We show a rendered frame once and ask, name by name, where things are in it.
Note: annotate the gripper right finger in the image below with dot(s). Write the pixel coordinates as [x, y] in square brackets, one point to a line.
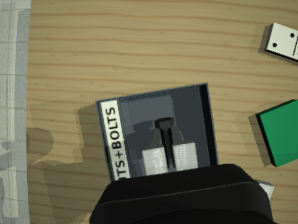
[183, 152]

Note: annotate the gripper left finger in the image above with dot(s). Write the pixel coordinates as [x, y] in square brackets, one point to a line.
[154, 156]

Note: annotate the white domino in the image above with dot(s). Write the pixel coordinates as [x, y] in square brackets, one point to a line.
[282, 41]

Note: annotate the dark grey rack of labelled bins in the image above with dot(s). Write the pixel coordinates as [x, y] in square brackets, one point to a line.
[192, 113]

